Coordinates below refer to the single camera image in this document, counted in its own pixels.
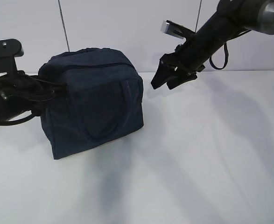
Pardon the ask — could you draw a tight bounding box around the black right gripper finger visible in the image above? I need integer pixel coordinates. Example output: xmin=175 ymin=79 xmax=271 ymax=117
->
xmin=151 ymin=65 xmax=176 ymax=89
xmin=167 ymin=74 xmax=197 ymax=90

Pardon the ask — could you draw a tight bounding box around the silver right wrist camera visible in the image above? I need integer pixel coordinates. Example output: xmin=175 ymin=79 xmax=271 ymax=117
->
xmin=161 ymin=20 xmax=195 ymax=39

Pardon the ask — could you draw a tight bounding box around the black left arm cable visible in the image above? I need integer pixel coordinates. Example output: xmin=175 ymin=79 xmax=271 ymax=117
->
xmin=0 ymin=109 xmax=35 ymax=129

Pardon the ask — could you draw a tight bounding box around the dark blue cable loop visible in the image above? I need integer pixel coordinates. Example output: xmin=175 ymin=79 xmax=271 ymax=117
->
xmin=209 ymin=42 xmax=230 ymax=70

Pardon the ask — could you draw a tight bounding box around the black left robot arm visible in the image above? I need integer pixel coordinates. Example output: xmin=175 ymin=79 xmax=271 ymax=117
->
xmin=0 ymin=39 xmax=67 ymax=126

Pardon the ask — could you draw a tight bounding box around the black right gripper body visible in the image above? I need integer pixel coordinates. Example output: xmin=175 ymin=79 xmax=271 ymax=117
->
xmin=159 ymin=43 xmax=206 ymax=77

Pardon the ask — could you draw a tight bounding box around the dark blue lunch bag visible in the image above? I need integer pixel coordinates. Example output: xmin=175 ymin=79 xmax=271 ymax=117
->
xmin=38 ymin=48 xmax=144 ymax=160

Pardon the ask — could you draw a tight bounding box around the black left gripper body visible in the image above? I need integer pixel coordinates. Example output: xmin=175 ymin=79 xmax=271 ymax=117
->
xmin=10 ymin=71 xmax=67 ymax=110

